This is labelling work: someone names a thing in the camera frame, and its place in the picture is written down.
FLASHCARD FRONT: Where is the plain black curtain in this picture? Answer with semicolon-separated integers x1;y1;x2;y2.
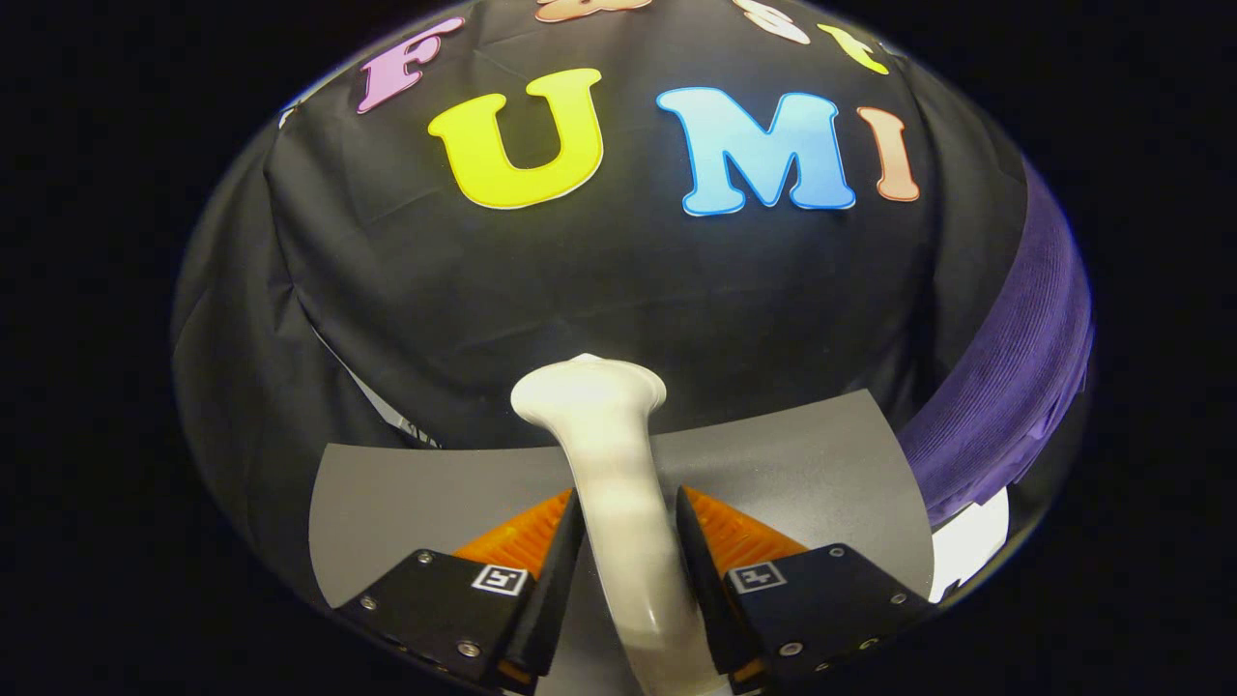
172;135;436;605

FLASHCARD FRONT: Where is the purple corduroy jacket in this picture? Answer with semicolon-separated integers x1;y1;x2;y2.
897;159;1096;529

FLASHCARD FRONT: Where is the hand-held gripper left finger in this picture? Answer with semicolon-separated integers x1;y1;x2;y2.
333;486;587;693

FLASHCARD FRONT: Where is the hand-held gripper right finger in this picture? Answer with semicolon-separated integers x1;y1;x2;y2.
675;485;934;693

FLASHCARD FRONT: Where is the white shirt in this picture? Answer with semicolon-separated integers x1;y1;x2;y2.
930;486;1012;602

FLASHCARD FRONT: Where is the grey cabinet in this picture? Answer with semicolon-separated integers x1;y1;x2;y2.
309;389;936;696

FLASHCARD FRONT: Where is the white garment steamer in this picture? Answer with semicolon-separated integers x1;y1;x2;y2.
510;354;728;696

